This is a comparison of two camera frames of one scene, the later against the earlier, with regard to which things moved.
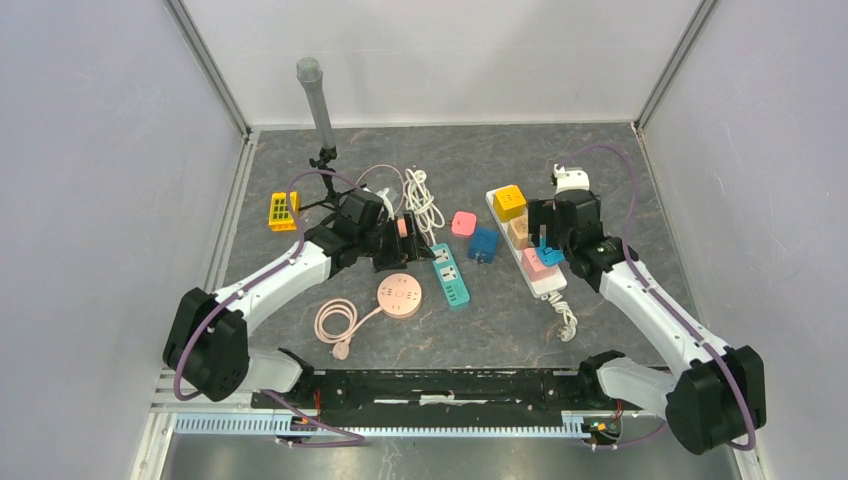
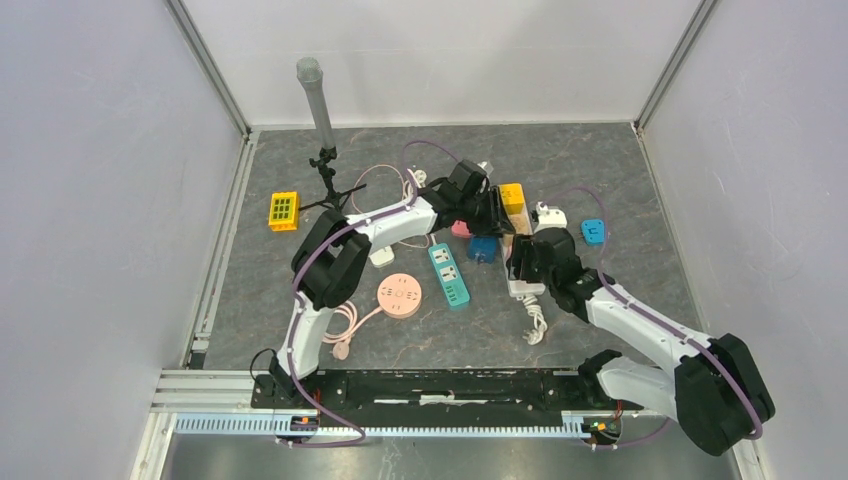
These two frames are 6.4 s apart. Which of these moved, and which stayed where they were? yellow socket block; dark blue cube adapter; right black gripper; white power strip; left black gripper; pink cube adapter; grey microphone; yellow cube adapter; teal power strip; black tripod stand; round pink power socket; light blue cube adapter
Moved: left black gripper; white power strip; light blue cube adapter; right black gripper
Stayed: pink cube adapter; round pink power socket; dark blue cube adapter; grey microphone; yellow cube adapter; yellow socket block; black tripod stand; teal power strip
